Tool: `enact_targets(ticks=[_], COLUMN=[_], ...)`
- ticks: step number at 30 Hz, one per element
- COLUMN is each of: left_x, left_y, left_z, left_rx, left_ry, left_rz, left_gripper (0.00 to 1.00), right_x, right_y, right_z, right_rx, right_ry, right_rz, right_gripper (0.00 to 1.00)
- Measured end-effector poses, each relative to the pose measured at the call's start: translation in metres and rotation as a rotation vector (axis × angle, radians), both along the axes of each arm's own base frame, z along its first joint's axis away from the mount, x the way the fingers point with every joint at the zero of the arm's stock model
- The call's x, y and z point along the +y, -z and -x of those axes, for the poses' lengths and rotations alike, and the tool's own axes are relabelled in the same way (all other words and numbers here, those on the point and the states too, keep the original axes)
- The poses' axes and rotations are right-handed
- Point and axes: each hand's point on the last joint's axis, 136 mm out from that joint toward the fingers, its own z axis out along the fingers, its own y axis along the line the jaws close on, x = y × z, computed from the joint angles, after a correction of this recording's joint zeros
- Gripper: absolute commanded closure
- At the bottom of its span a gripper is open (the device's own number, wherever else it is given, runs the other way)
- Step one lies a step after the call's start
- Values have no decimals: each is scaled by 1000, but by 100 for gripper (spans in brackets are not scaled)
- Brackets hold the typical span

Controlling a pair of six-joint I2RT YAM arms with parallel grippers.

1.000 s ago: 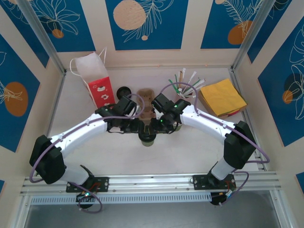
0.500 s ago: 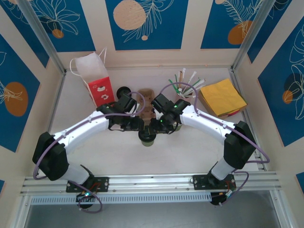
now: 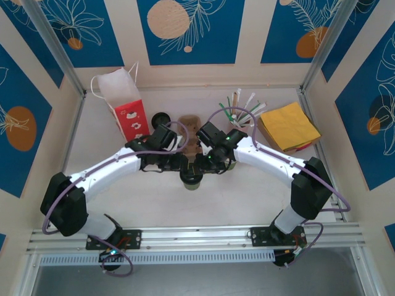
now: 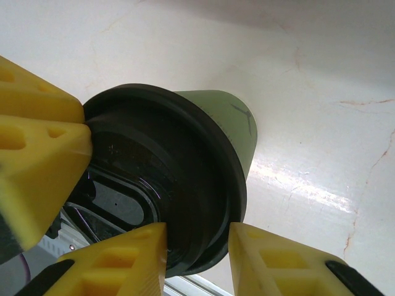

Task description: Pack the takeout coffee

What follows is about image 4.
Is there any green paper cup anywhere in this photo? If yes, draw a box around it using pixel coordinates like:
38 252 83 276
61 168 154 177
172 89 259 183

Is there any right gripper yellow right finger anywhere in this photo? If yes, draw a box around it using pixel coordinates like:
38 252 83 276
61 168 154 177
227 222 383 296

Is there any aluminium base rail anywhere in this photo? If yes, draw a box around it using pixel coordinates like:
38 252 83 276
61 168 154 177
43 212 237 296

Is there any black plastic cup lid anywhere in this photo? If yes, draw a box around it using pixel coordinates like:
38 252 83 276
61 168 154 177
63 82 247 277

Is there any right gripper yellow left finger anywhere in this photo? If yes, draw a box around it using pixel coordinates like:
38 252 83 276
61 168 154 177
21 221 170 296

